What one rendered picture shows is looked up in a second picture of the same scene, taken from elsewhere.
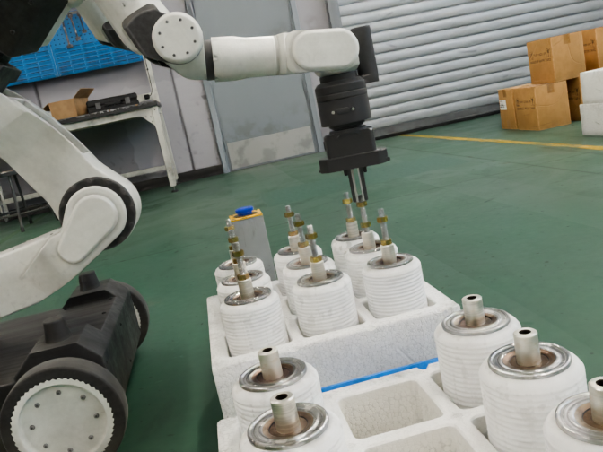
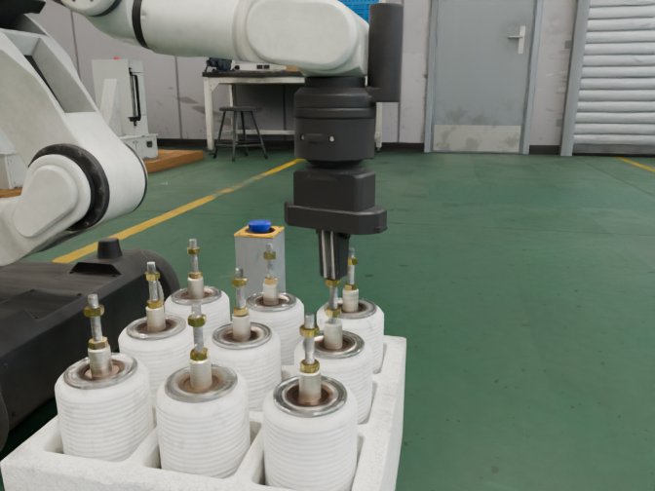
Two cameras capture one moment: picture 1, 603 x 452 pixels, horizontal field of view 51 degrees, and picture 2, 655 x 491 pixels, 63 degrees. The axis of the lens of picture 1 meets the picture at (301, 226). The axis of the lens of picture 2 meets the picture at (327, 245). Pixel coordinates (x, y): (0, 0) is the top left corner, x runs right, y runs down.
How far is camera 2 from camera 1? 0.62 m
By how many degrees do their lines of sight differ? 20
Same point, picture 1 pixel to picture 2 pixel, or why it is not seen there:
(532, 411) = not seen: outside the picture
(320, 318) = (169, 446)
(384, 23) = (635, 34)
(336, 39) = (319, 16)
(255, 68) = (202, 43)
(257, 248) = (259, 276)
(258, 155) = (461, 143)
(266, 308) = (98, 403)
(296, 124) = (507, 121)
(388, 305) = (275, 466)
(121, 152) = not seen: hidden behind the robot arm
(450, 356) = not seen: outside the picture
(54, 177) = (30, 133)
